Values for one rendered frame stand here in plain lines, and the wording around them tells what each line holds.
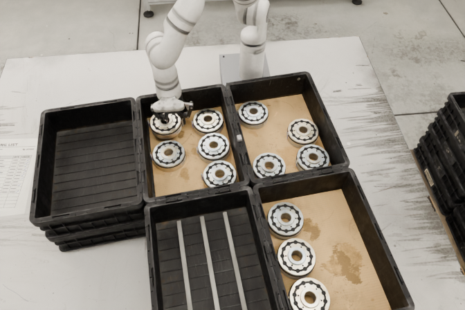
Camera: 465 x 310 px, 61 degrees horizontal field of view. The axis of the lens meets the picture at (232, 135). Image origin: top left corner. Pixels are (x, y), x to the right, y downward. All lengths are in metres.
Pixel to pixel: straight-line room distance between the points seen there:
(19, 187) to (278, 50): 1.17
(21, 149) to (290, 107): 1.00
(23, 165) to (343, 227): 1.12
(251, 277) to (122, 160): 0.55
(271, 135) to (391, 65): 1.76
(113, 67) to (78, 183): 0.66
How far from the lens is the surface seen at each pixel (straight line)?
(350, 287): 1.14
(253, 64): 1.46
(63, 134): 1.44
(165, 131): 1.28
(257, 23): 1.35
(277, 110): 1.40
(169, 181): 1.24
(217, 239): 1.14
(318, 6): 3.34
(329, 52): 1.84
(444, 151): 2.07
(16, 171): 1.59
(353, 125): 1.58
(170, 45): 1.03
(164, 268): 1.13
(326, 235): 1.18
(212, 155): 1.24
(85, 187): 1.30
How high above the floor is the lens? 1.89
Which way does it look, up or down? 54 degrees down
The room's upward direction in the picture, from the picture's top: straight up
